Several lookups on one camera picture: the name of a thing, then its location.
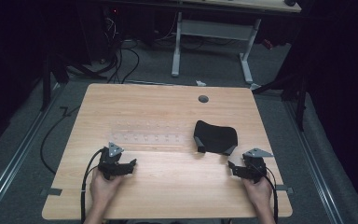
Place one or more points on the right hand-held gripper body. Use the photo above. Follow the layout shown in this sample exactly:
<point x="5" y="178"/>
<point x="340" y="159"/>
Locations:
<point x="255" y="166"/>

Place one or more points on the black metal stand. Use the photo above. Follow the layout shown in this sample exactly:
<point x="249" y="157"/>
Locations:
<point x="295" y="87"/>
<point x="48" y="74"/>

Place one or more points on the black cloth eye mask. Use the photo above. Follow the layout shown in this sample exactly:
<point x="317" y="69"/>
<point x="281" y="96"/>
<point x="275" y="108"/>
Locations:
<point x="216" y="137"/>

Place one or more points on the person's left hand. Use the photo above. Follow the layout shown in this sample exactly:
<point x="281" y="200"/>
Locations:
<point x="104" y="191"/>

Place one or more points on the dark computer mouse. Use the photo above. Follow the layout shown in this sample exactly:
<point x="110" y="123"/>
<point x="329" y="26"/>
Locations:
<point x="290" y="2"/>

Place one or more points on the person's right hand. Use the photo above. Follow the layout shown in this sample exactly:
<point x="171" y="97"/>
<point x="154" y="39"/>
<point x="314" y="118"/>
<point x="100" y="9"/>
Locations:
<point x="258" y="194"/>

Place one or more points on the white paper scrap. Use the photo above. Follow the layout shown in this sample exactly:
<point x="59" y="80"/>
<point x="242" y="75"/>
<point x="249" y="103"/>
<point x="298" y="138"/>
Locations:
<point x="200" y="83"/>

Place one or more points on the grey tape strip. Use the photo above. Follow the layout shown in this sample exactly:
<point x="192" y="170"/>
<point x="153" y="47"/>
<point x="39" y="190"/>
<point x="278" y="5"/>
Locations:
<point x="285" y="188"/>
<point x="51" y="192"/>

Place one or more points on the red object under desk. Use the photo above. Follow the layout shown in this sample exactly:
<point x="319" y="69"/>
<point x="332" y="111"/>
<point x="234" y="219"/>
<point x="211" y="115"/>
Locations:
<point x="267" y="44"/>

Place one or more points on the metal floor rail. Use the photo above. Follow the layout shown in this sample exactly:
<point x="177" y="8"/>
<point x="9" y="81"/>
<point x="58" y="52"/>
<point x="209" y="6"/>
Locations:
<point x="313" y="165"/>
<point x="15" y="165"/>

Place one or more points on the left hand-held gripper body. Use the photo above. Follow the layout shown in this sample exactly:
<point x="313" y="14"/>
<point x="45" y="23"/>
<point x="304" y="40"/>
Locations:
<point x="109" y="161"/>

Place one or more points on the dark round table grommet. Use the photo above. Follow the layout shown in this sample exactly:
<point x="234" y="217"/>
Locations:
<point x="203" y="99"/>

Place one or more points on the desk with white metal legs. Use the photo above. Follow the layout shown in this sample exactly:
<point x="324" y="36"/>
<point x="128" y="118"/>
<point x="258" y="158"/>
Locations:
<point x="213" y="29"/>

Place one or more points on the clear plastic sheet with bumps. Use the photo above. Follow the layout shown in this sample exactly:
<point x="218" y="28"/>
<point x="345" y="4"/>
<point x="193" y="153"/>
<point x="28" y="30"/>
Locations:
<point x="150" y="133"/>

